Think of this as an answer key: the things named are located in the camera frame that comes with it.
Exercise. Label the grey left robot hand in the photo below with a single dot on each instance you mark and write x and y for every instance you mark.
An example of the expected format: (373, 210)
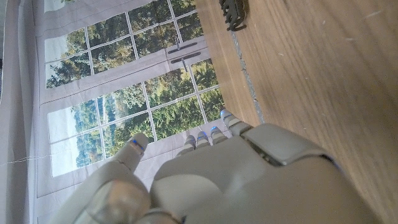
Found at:
(248, 186)

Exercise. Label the printed window backdrop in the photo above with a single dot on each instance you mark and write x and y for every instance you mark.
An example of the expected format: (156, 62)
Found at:
(124, 77)

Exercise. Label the black hair claw clip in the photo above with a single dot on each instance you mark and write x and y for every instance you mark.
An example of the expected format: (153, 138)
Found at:
(233, 14)

